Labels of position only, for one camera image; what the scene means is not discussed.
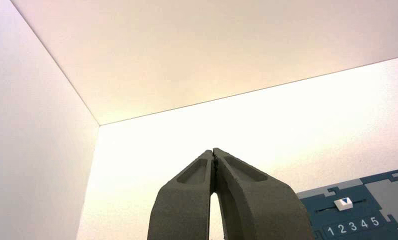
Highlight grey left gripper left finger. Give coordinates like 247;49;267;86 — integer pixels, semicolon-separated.
147;149;217;240

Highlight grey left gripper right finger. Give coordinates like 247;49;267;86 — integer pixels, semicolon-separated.
212;147;316;240

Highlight grey and blue task box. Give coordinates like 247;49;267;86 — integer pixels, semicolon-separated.
296;167;398;240

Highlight white slider knob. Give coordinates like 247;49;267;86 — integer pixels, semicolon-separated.
333;197;354;212

